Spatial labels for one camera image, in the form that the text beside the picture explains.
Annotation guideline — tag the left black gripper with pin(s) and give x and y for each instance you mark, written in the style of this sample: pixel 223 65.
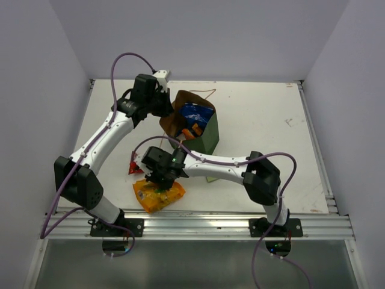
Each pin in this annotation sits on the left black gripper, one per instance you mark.
pixel 168 109

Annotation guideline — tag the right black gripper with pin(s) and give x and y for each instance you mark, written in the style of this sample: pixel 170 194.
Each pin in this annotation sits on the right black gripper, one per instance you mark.
pixel 151 176

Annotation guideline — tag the blue Doritos chip bag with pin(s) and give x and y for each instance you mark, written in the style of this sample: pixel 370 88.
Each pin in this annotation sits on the blue Doritos chip bag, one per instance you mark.
pixel 194 113

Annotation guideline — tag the yellow mango candy bag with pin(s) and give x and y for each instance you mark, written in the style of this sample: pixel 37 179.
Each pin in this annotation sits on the yellow mango candy bag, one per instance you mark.
pixel 152 198

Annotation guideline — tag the green paper bag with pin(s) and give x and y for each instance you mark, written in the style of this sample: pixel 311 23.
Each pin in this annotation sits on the green paper bag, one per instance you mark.
pixel 173 124

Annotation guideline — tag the orange candy packet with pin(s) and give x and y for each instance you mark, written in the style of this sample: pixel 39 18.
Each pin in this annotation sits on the orange candy packet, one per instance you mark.
pixel 192 132

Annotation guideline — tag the light green snack packet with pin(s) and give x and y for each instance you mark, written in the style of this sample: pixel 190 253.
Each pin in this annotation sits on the light green snack packet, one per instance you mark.
pixel 211 179

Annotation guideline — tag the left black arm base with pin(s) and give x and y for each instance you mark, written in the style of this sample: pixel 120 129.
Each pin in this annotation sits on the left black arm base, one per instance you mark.
pixel 127 228

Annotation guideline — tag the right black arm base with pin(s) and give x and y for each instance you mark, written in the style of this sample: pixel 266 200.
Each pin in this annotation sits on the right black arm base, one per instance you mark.
pixel 259 226

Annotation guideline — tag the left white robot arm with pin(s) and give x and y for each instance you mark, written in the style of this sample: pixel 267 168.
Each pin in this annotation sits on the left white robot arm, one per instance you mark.
pixel 76 176

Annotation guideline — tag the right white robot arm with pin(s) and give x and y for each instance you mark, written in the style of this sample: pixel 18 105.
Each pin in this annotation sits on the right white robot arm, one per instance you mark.
pixel 259 177

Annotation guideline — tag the red snack packet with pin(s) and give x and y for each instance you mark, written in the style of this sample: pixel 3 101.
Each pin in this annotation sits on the red snack packet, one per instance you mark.
pixel 134 168

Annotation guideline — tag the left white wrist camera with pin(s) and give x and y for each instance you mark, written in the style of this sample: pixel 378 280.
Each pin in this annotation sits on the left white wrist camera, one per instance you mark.
pixel 162 77

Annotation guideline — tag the aluminium front rail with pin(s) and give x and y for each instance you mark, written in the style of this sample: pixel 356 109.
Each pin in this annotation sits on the aluminium front rail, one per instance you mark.
pixel 178 225

